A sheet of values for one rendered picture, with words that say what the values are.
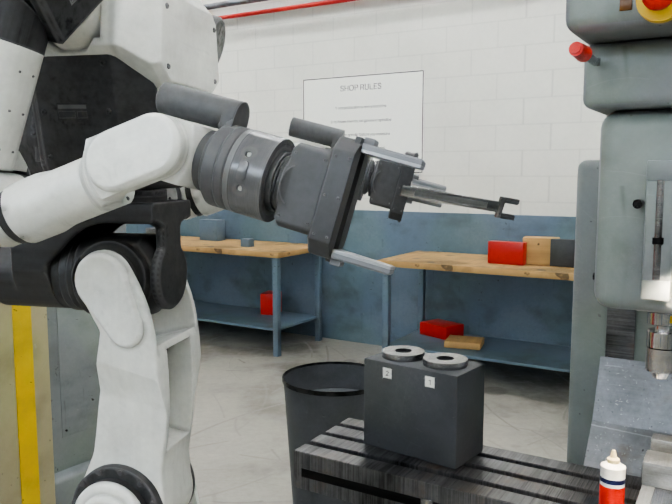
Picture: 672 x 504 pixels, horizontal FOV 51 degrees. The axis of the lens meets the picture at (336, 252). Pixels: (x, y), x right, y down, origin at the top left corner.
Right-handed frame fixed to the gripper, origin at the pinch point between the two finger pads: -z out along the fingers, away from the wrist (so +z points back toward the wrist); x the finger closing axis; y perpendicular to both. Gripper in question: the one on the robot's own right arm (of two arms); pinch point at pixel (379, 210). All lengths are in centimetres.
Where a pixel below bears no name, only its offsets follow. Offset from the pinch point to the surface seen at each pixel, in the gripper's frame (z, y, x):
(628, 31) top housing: -18, 39, 34
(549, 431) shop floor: -51, 370, -100
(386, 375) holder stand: 6, 74, -32
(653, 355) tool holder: -38, 60, -11
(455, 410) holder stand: -9, 69, -33
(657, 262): -32, 47, 4
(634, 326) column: -39, 100, -9
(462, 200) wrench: 0, 58, 5
